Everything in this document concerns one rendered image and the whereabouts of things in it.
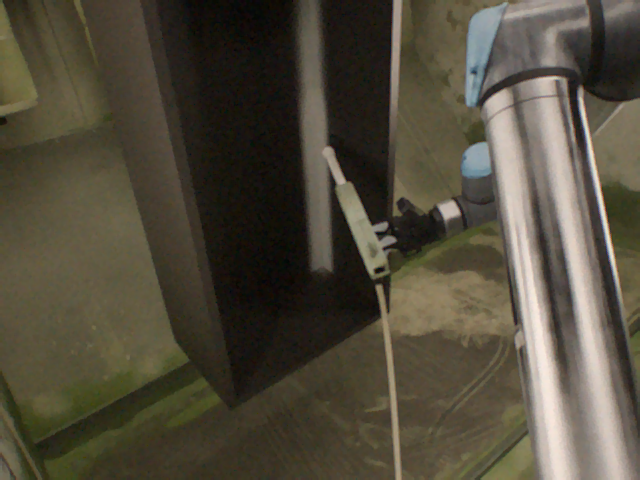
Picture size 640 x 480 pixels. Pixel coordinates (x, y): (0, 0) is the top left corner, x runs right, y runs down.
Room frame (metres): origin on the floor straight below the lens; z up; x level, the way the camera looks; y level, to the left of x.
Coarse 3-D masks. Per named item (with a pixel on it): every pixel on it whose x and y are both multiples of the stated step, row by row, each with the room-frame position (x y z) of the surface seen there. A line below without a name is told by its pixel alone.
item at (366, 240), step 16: (336, 176) 1.34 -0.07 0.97; (336, 192) 1.28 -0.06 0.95; (352, 192) 1.25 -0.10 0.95; (352, 208) 1.20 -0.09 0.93; (352, 224) 1.16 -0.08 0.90; (368, 224) 1.14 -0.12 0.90; (368, 240) 1.09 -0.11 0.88; (368, 256) 1.04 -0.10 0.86; (384, 256) 1.03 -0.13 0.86; (384, 272) 1.03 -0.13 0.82
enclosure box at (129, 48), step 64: (128, 0) 0.97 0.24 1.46; (192, 0) 1.36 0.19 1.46; (256, 0) 1.46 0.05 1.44; (320, 0) 1.51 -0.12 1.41; (384, 0) 1.30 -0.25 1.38; (128, 64) 1.05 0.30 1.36; (192, 64) 1.37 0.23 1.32; (256, 64) 1.47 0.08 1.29; (320, 64) 1.55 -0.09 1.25; (384, 64) 1.32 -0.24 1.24; (128, 128) 1.17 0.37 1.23; (192, 128) 1.37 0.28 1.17; (256, 128) 1.49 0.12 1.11; (320, 128) 1.59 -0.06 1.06; (384, 128) 1.35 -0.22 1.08; (192, 192) 0.99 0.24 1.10; (256, 192) 1.51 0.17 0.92; (320, 192) 1.65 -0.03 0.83; (384, 192) 1.37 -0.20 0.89; (192, 256) 1.03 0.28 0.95; (256, 256) 1.53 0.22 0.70; (320, 256) 1.69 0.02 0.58; (192, 320) 1.16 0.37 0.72; (256, 320) 1.44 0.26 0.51; (320, 320) 1.41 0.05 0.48; (256, 384) 1.17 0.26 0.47
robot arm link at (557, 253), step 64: (576, 0) 0.62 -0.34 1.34; (512, 64) 0.60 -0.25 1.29; (576, 64) 0.60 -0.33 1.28; (512, 128) 0.56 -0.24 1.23; (576, 128) 0.54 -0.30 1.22; (512, 192) 0.52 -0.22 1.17; (576, 192) 0.49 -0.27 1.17; (512, 256) 0.49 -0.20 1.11; (576, 256) 0.45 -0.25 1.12; (576, 320) 0.41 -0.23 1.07; (576, 384) 0.38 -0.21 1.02; (576, 448) 0.35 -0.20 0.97
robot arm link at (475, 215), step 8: (456, 200) 1.16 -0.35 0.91; (464, 200) 1.15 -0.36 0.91; (464, 208) 1.14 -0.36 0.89; (472, 208) 1.14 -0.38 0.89; (480, 208) 1.12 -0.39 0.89; (488, 208) 1.12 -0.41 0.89; (496, 208) 1.13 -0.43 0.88; (464, 216) 1.13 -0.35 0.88; (472, 216) 1.13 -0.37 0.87; (480, 216) 1.13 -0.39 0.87; (488, 216) 1.13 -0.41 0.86; (496, 216) 1.14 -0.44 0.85; (464, 224) 1.13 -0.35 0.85; (472, 224) 1.14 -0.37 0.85; (480, 224) 1.14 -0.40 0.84
